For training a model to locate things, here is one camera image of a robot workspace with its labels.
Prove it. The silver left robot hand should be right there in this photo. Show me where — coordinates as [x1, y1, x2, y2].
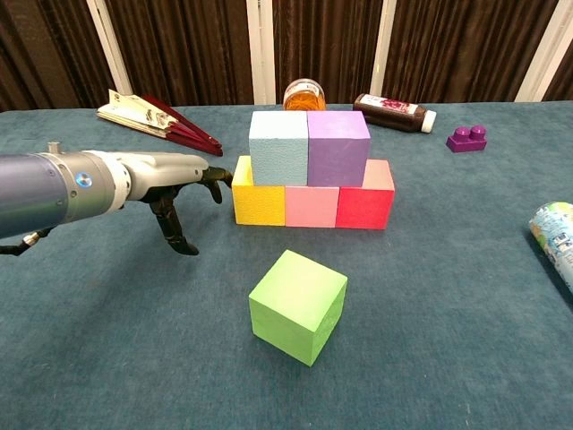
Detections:
[123, 150, 234, 256]

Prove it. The yellow foam cube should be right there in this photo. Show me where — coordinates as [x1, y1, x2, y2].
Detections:
[230, 155, 287, 228]

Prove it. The light blue foam cube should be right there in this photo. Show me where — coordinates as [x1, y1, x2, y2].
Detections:
[248, 110, 310, 187]

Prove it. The purple foam cube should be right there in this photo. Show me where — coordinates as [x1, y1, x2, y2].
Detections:
[306, 110, 372, 188]

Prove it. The green foam cube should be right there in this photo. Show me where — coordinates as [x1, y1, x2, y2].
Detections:
[248, 249, 349, 367]

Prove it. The red foam cube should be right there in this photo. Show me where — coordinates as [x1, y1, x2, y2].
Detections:
[335, 159, 396, 231]

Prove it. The folding fan with red ribs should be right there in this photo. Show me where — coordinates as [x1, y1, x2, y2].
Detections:
[96, 89, 224, 158]

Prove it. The dark brown curtain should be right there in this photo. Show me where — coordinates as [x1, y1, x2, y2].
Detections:
[0, 0, 573, 113]

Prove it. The light pink foam cube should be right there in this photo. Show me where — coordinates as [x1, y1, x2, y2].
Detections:
[284, 185, 340, 228]

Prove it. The clear jar with orange contents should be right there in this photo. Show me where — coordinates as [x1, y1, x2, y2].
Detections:
[282, 78, 328, 112]

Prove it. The teal felt table cover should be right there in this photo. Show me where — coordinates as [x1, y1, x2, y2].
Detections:
[0, 101, 573, 430]

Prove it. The brown bottle with white cap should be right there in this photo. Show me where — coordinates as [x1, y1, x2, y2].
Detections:
[352, 92, 438, 134]

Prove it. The purple toy brick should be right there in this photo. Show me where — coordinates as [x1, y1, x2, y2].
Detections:
[445, 125, 489, 154]

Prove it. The blue green drink can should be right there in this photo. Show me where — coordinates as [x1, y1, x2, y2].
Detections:
[527, 201, 573, 308]

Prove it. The white frame post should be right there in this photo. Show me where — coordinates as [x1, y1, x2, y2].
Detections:
[514, 0, 573, 103]
[245, 0, 277, 107]
[369, 0, 398, 105]
[86, 0, 132, 96]

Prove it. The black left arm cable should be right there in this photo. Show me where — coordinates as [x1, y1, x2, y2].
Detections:
[0, 226, 57, 257]

